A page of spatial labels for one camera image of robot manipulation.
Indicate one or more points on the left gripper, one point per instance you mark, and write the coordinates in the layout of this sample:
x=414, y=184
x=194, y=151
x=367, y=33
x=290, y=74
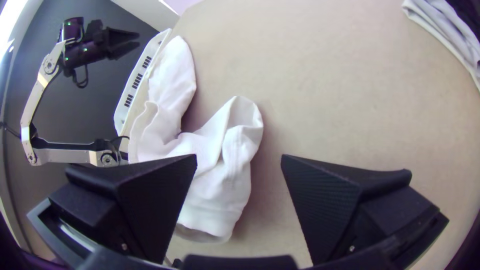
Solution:
x=95, y=33

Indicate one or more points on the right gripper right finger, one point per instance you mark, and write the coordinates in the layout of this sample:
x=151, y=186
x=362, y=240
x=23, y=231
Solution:
x=330, y=202

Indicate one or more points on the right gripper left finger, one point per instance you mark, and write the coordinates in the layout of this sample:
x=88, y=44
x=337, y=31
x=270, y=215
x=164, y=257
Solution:
x=150, y=195

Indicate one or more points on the white t-shirt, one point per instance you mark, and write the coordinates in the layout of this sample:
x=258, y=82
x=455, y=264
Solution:
x=225, y=150

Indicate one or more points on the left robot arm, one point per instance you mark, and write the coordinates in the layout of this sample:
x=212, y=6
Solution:
x=63, y=155

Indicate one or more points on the pile of folded clothes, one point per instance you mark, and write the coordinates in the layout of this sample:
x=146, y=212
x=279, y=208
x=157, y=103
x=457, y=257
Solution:
x=442, y=26

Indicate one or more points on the white laundry basket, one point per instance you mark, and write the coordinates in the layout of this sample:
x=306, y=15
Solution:
x=135, y=82

